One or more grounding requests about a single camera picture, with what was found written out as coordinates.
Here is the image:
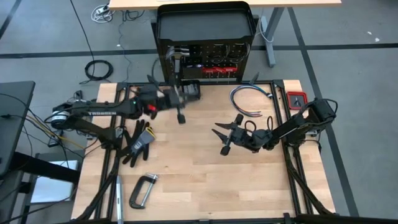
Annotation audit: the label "thin black floor cable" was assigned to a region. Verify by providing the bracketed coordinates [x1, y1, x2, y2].
[117, 9, 146, 83]

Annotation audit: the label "white flat panel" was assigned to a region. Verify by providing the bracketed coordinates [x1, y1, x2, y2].
[29, 160, 79, 205]

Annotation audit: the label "red rimmed tray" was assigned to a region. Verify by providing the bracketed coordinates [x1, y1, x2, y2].
[285, 91, 309, 111]

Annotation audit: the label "black pegboard cart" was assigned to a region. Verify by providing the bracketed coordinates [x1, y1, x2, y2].
[151, 1, 259, 86]

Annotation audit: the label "blue cable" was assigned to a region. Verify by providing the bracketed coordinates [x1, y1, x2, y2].
[229, 84, 274, 99]

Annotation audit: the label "black side desk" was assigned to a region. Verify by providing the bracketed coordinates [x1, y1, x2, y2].
[0, 80, 36, 178]

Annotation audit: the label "bundle of coloured cables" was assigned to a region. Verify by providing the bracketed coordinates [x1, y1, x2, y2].
[229, 88, 264, 118]

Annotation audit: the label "wooden desk grey legs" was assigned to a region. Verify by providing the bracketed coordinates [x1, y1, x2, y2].
[108, 0, 342, 68]

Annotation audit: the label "white cable bundle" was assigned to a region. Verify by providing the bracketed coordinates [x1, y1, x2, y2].
[90, 3, 110, 24]

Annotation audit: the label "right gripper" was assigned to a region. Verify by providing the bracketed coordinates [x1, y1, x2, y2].
[211, 113, 249, 157]

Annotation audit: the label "grey black glove yellow cuff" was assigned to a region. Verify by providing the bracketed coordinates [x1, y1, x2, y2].
[120, 119, 156, 169]

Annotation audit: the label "black stand beam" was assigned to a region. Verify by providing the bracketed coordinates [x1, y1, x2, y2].
[11, 151, 80, 184]

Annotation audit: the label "black slotted tool bin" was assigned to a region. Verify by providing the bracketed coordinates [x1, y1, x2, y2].
[181, 80, 201, 101]

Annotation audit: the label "black aluminium table frame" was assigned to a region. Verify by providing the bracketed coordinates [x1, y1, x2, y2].
[70, 79, 337, 224]

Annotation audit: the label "black coiled floor cable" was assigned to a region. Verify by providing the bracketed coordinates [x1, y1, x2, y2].
[68, 0, 114, 85]

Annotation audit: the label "clear black safety glasses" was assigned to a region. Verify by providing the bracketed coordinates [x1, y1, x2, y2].
[208, 43, 231, 63]
[230, 42, 251, 63]

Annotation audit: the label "silver metal tube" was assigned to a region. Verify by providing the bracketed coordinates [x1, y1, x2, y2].
[115, 175, 124, 224]

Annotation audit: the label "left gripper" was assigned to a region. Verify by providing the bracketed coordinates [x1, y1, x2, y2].
[157, 84, 187, 125]

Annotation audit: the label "white power strip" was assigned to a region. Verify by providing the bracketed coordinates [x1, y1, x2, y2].
[259, 15, 269, 35]

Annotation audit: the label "black phone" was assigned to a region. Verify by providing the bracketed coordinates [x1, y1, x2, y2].
[46, 128, 65, 148]

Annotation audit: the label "hammer with black handle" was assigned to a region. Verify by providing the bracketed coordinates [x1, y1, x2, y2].
[165, 45, 190, 82]

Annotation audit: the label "black C-clamp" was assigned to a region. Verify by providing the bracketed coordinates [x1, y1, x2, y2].
[127, 172, 159, 210]

